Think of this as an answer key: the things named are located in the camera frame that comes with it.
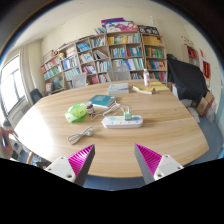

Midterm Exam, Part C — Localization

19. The teal book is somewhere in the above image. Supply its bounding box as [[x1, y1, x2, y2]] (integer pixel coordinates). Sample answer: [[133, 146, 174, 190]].
[[90, 95, 116, 108]]

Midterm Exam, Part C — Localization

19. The white power strip cord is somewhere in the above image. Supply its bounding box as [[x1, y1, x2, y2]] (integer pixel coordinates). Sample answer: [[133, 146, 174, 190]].
[[67, 121, 104, 146]]

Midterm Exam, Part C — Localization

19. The clear plastic bottle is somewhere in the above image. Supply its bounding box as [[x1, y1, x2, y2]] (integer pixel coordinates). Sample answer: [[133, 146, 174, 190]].
[[143, 69, 150, 87]]

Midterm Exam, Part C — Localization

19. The grey chair left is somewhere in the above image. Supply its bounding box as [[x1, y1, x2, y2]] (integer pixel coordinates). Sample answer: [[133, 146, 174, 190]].
[[72, 73, 87, 88]]

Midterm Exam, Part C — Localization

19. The black cloth cover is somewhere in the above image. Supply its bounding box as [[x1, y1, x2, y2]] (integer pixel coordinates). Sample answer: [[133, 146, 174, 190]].
[[167, 54, 208, 101]]

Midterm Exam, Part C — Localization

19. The small dark jar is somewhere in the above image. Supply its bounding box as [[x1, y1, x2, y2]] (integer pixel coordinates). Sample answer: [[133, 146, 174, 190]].
[[85, 101, 95, 115]]

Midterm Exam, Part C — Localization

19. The window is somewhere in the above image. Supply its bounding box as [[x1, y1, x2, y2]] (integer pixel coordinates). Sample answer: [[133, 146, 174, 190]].
[[1, 55, 25, 114]]

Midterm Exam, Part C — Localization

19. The grey chair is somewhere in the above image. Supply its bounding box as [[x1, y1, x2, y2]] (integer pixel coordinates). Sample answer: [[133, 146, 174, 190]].
[[72, 73, 87, 88], [107, 66, 131, 81]]

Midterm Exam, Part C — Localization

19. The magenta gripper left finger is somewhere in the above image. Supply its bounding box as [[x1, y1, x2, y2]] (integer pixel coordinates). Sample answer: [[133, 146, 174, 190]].
[[46, 144, 95, 186]]

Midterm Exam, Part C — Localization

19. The white power strip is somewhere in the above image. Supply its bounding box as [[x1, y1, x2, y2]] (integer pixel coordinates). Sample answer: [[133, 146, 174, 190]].
[[102, 115, 143, 128]]

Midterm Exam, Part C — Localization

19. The wooden bookshelf with books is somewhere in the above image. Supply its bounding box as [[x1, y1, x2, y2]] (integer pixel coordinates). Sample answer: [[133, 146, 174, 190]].
[[40, 29, 168, 96]]

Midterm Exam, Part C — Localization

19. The green plastic bag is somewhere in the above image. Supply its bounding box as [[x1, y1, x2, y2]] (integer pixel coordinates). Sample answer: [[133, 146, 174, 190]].
[[65, 103, 87, 123]]

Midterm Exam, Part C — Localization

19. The dark chair by window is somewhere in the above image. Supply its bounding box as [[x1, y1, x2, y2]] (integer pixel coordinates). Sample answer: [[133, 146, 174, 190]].
[[30, 89, 42, 103]]

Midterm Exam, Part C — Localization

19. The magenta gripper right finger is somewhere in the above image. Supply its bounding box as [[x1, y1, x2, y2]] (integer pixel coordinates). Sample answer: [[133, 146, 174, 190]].
[[134, 144, 183, 184]]

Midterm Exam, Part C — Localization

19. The cardboard box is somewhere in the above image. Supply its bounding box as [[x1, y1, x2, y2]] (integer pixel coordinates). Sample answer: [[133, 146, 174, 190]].
[[197, 92, 214, 117]]

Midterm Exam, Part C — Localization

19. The yellow booklet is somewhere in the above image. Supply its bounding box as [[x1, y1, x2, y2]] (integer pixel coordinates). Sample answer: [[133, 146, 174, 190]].
[[151, 82, 169, 92]]

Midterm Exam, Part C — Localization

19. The green charger plug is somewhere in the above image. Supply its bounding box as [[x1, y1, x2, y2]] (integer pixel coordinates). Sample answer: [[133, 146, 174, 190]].
[[124, 111, 132, 121]]

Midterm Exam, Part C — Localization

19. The yellow book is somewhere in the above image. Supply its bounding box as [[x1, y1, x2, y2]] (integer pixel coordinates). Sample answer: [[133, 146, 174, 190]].
[[132, 86, 155, 94]]

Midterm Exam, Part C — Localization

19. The white charger cable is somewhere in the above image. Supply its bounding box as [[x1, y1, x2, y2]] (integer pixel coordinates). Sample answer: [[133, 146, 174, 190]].
[[89, 102, 130, 121]]

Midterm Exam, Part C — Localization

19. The grey chair middle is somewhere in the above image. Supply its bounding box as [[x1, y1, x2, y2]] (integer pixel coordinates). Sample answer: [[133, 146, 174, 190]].
[[107, 66, 131, 81]]

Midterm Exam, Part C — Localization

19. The grey book stack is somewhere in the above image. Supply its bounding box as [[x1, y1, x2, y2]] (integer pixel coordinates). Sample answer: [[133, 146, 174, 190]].
[[108, 83, 129, 94]]

